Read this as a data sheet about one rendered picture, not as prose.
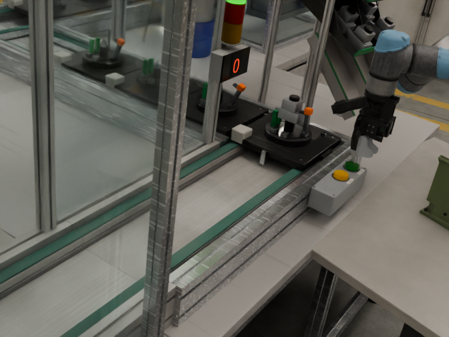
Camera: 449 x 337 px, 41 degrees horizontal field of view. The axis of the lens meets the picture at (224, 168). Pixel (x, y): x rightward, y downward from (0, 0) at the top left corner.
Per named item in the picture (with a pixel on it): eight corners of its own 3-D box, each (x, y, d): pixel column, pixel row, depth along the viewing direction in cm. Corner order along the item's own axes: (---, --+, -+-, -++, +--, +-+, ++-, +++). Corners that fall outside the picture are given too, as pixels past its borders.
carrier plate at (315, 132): (340, 143, 181) (341, 137, 180) (302, 171, 164) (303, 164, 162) (272, 116, 192) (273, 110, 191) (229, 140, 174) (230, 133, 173)
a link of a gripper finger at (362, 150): (366, 172, 161) (375, 142, 156) (346, 164, 164) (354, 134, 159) (371, 168, 163) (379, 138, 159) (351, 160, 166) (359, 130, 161)
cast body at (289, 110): (303, 120, 174) (308, 97, 171) (296, 124, 171) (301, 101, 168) (278, 110, 178) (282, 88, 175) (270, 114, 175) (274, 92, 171)
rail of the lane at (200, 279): (358, 171, 187) (366, 140, 182) (178, 327, 120) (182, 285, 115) (342, 164, 189) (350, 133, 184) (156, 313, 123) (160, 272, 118)
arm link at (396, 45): (417, 41, 143) (381, 35, 143) (404, 83, 149) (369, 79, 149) (411, 31, 150) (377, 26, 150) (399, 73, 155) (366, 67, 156)
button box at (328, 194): (363, 186, 171) (368, 168, 168) (330, 216, 155) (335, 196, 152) (340, 177, 174) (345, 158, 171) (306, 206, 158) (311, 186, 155)
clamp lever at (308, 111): (309, 132, 173) (313, 108, 170) (306, 135, 172) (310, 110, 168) (298, 129, 175) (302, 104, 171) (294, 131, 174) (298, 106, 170)
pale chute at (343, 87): (367, 111, 196) (377, 106, 192) (344, 120, 187) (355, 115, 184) (331, 33, 197) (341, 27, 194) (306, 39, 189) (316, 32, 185)
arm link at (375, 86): (363, 75, 151) (376, 67, 157) (359, 91, 153) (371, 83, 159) (391, 84, 148) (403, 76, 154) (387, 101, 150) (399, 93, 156)
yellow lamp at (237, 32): (244, 41, 154) (246, 23, 152) (233, 45, 151) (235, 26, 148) (228, 36, 157) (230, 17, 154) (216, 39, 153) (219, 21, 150)
